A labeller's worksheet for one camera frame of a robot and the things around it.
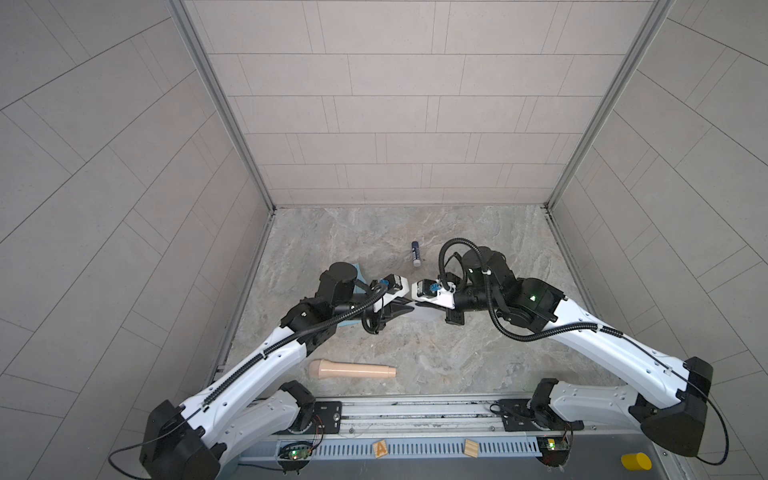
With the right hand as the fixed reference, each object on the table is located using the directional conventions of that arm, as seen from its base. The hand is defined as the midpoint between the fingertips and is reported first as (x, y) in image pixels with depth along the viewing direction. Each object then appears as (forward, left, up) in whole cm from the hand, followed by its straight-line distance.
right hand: (419, 301), depth 65 cm
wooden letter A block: (-24, +11, -23) cm, 35 cm away
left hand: (0, +1, -2) cm, 2 cm away
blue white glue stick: (+32, -3, -21) cm, 39 cm away
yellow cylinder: (-30, -43, -20) cm, 56 cm away
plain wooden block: (-25, -10, -24) cm, 36 cm away
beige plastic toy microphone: (-6, +25, -22) cm, 33 cm away
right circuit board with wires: (-26, -29, -26) cm, 47 cm away
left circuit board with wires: (-23, +29, -20) cm, 42 cm away
